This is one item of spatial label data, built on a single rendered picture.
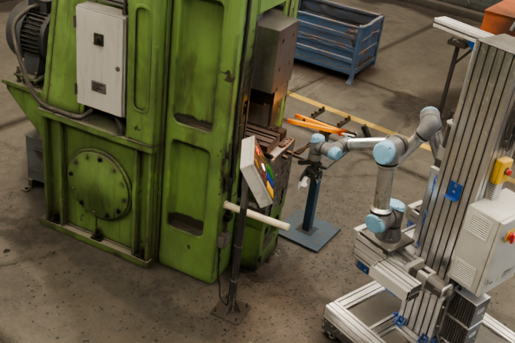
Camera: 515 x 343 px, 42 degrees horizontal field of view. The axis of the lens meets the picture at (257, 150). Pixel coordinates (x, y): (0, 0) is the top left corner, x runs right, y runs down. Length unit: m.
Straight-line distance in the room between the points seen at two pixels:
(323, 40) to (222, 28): 4.41
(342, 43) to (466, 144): 4.63
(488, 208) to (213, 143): 1.61
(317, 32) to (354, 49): 0.51
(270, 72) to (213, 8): 0.52
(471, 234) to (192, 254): 1.87
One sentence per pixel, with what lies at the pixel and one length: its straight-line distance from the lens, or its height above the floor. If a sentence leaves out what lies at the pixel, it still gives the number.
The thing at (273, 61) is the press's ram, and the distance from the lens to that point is 3.96.
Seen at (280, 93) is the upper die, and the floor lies 1.32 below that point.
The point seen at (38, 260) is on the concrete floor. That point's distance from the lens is 4.81.
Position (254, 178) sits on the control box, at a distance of 3.63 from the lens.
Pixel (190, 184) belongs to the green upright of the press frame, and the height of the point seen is 0.68.
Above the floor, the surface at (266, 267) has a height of 0.00.
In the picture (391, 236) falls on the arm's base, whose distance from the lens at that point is 3.83.
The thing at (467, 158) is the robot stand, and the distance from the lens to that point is 3.57.
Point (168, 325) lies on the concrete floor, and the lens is 4.30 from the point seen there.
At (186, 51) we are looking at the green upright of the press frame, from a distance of 3.98.
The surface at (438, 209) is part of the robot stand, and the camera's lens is 3.77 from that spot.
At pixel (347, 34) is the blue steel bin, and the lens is 7.96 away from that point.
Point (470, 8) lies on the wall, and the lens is 11.73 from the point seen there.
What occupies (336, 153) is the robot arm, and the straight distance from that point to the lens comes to 3.71.
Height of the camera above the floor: 2.97
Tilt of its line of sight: 28 degrees down
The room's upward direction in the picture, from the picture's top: 7 degrees clockwise
